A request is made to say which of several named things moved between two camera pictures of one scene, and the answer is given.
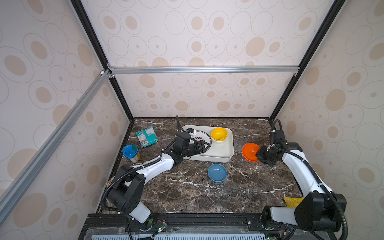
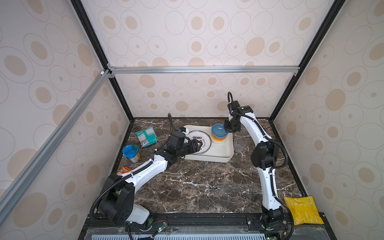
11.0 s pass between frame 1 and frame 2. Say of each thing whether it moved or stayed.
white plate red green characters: stayed
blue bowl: moved
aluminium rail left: stayed
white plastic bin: stayed
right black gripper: moved
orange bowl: moved
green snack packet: stayed
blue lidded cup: stayed
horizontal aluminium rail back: stayed
